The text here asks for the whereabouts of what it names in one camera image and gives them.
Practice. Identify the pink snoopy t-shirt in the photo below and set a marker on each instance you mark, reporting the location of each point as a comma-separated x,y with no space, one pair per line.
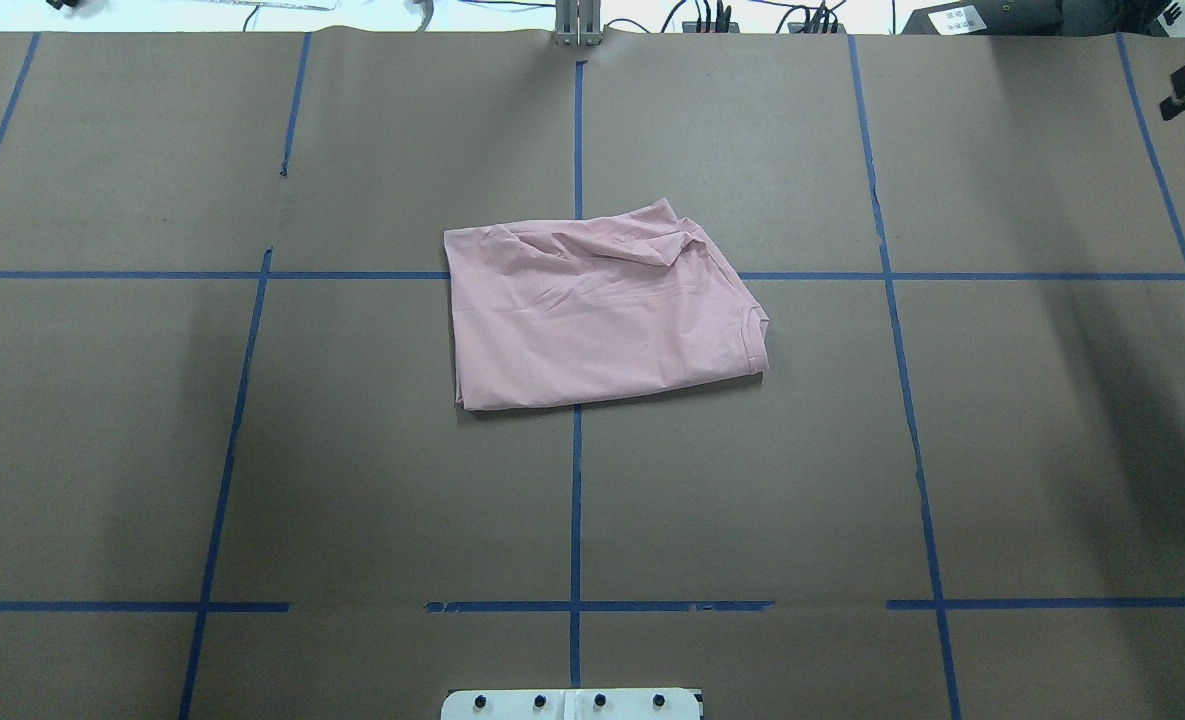
549,313

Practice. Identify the black box with label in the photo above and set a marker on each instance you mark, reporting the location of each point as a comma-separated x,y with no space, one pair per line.
986,18

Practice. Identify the aluminium frame post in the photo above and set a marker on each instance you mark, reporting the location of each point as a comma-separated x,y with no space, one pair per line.
578,23

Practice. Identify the white pedestal column base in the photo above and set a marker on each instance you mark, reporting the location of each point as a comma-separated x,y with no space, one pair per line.
575,703

